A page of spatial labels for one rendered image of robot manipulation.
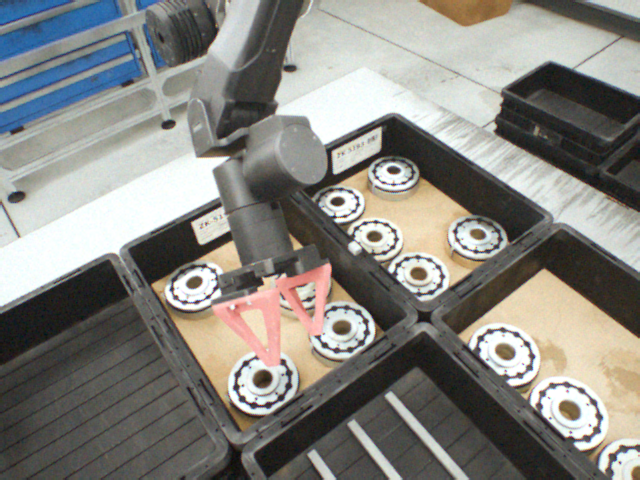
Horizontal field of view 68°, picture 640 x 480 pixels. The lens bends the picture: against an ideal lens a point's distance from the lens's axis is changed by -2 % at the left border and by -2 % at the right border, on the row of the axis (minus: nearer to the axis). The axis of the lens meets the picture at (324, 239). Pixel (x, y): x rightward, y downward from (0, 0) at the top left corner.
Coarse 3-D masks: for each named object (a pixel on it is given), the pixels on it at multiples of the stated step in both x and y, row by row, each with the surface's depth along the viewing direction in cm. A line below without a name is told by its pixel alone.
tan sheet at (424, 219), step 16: (352, 176) 102; (368, 192) 99; (416, 192) 98; (432, 192) 98; (368, 208) 96; (384, 208) 96; (400, 208) 95; (416, 208) 95; (432, 208) 95; (448, 208) 95; (400, 224) 92; (416, 224) 92; (432, 224) 92; (448, 224) 92; (416, 240) 90; (432, 240) 89; (448, 256) 87; (464, 272) 84
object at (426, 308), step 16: (368, 128) 97; (416, 128) 96; (336, 144) 94; (464, 160) 89; (512, 192) 82; (320, 208) 82; (336, 224) 80; (544, 224) 77; (352, 240) 77; (528, 240) 75; (368, 256) 75; (496, 256) 73; (384, 272) 72; (480, 272) 72; (400, 288) 70; (448, 288) 70; (416, 304) 68; (432, 304) 68
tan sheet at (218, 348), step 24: (216, 264) 88; (240, 264) 88; (264, 288) 84; (336, 288) 83; (192, 336) 79; (216, 336) 78; (264, 336) 78; (288, 336) 78; (216, 360) 75; (312, 360) 75; (216, 384) 73; (264, 384) 72
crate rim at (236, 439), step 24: (192, 216) 83; (312, 216) 81; (144, 240) 80; (336, 240) 79; (360, 264) 74; (144, 288) 73; (384, 288) 71; (408, 312) 68; (168, 336) 67; (384, 336) 65; (192, 360) 64; (360, 360) 63; (312, 384) 61; (216, 408) 60; (288, 408) 59; (240, 432) 58
